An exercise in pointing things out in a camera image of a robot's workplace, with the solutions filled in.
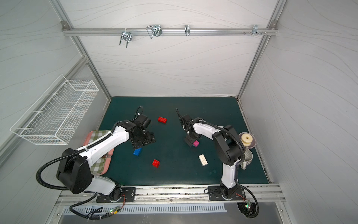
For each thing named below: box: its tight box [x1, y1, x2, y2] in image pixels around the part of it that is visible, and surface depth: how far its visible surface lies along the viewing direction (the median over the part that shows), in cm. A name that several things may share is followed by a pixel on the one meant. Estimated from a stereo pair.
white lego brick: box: [198, 154, 208, 167], surface depth 86 cm
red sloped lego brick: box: [157, 116, 168, 124], surface depth 106 cm
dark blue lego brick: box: [132, 147, 143, 157], surface depth 90 cm
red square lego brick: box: [151, 159, 160, 168], surface depth 84 cm
